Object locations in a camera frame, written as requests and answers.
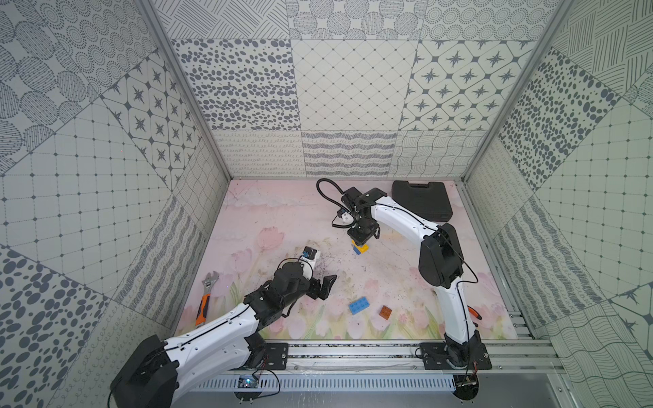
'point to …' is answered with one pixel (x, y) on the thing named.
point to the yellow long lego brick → (363, 249)
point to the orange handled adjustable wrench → (208, 281)
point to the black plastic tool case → (431, 200)
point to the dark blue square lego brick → (355, 249)
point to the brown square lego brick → (385, 312)
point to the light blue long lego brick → (358, 306)
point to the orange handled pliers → (474, 313)
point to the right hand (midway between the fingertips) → (365, 240)
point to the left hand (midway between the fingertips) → (330, 274)
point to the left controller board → (246, 382)
